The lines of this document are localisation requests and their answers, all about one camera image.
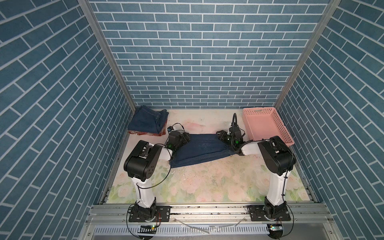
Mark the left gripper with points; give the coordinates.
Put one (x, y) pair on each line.
(186, 138)

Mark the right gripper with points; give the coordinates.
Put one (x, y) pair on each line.
(223, 135)

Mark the red plaid skirt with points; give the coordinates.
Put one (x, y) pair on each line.
(139, 133)

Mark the dark navy denim skirt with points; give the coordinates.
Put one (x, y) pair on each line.
(200, 149)

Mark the pink plastic basket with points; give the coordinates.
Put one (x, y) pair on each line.
(264, 123)

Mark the blue denim skirt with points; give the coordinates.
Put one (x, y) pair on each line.
(147, 120)

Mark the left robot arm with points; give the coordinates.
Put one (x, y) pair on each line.
(141, 164)

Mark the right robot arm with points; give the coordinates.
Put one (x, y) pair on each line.
(279, 160)

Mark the left green circuit board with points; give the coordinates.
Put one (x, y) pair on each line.
(147, 230)

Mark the green circuit board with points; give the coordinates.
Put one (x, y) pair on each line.
(275, 231)
(147, 230)

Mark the right green circuit board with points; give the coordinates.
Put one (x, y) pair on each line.
(275, 231)

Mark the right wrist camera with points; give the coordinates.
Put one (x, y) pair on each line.
(235, 131)

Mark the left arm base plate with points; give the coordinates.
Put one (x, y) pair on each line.
(139, 214)

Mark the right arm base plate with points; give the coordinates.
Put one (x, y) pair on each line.
(259, 213)

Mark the aluminium mounting rail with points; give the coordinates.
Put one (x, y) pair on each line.
(299, 212)

